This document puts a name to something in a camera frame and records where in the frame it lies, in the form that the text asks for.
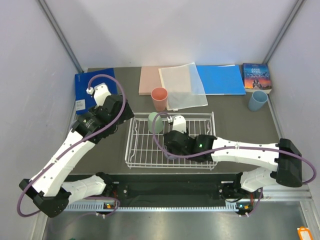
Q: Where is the white mesh bag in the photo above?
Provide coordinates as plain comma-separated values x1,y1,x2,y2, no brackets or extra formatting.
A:
158,62,208,112

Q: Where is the white slotted cable duct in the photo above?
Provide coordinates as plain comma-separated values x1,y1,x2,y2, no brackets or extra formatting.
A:
65,200,251,213

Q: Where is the light blue folder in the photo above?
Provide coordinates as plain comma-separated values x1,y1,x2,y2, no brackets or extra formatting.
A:
196,64,246,96

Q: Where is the orange key tag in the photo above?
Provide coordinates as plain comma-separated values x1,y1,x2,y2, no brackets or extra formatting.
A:
297,226,313,240

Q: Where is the blue cup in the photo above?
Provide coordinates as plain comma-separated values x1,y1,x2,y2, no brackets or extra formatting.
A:
248,90,268,112

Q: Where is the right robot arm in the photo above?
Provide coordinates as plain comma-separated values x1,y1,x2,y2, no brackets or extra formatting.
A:
163,130,303,198

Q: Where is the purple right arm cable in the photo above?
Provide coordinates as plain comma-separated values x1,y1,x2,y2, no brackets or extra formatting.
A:
152,111,317,217

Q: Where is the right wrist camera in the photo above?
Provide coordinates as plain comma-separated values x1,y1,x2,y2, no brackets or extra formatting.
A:
167,115,187,134

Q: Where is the Jane Eyre paperback book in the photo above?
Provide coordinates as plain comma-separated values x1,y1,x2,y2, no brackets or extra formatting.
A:
242,63,272,94

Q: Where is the pink board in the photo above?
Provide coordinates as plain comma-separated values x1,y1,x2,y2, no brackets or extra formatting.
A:
138,66,163,96

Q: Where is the pink cup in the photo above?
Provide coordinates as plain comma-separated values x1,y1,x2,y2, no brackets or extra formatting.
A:
151,87,168,112

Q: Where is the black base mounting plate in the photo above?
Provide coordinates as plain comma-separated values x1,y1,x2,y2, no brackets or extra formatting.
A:
72,174,263,208

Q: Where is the dark blue folder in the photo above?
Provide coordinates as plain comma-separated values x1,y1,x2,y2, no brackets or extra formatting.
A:
74,68,118,115

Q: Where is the small purple cup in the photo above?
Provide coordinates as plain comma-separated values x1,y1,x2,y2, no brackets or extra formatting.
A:
166,153,178,160

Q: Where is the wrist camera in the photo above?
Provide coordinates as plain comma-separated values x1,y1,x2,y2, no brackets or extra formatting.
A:
167,115,187,134
86,83,112,106

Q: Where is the green cup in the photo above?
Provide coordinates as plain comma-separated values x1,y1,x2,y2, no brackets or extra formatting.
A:
147,112,164,134

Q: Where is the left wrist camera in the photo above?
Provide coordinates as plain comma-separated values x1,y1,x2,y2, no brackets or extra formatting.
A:
86,83,112,106

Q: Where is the white wire dish rack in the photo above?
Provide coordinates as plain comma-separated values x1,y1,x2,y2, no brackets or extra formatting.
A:
124,112,217,171

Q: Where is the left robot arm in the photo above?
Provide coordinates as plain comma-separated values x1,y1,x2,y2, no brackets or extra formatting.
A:
19,94,134,218

